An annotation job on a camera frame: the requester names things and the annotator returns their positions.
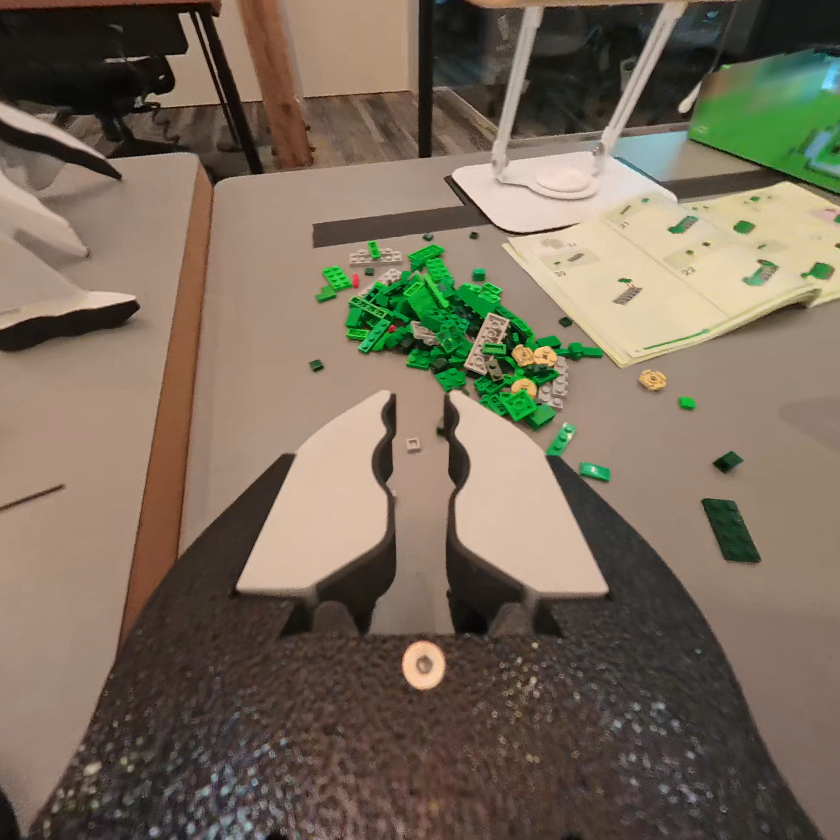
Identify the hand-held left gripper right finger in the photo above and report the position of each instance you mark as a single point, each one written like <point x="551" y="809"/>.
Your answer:
<point x="525" y="518"/>

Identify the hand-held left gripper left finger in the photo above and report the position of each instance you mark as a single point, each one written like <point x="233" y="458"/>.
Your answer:
<point x="315" y="512"/>

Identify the pile of green building bricks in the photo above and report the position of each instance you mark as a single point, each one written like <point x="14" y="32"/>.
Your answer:
<point x="446" y="315"/>

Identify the pale green instruction booklet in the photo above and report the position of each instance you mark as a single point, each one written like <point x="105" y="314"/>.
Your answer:
<point x="656" y="289"/>

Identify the grey desk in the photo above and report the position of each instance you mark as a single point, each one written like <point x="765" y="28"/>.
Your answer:
<point x="295" y="426"/>

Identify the green flat tile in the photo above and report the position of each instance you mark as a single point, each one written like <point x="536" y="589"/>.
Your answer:
<point x="594" y="470"/>

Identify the green narrow plate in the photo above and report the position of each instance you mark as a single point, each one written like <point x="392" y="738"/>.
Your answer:
<point x="561" y="438"/>

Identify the tan round brick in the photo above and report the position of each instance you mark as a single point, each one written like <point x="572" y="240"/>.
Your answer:
<point x="653" y="379"/>
<point x="523" y="387"/>
<point x="523" y="355"/>
<point x="544" y="355"/>

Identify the dark green long plate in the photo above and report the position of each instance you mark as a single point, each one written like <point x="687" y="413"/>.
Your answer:
<point x="732" y="530"/>

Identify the grey table brown edge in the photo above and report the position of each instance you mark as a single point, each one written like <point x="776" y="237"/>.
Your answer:
<point x="98" y="394"/>

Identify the thin black rod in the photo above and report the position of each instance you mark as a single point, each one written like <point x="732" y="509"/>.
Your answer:
<point x="33" y="497"/>

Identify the loose grey finger part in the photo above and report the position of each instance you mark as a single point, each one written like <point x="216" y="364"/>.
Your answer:
<point x="39" y="289"/>

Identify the spare black grey gripper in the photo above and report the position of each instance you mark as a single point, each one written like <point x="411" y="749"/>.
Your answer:
<point x="39" y="216"/>

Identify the brown top office table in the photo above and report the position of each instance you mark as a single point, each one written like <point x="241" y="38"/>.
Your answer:
<point x="216" y="79"/>

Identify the black pole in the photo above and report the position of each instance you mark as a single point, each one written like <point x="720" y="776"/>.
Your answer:
<point x="426" y="79"/>

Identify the green toy box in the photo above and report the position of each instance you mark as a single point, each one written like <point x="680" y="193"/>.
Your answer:
<point x="754" y="118"/>

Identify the black office chair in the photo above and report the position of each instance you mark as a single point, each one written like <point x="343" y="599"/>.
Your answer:
<point x="85" y="59"/>

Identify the wooden post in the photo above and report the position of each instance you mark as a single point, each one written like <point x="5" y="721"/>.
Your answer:
<point x="275" y="79"/>

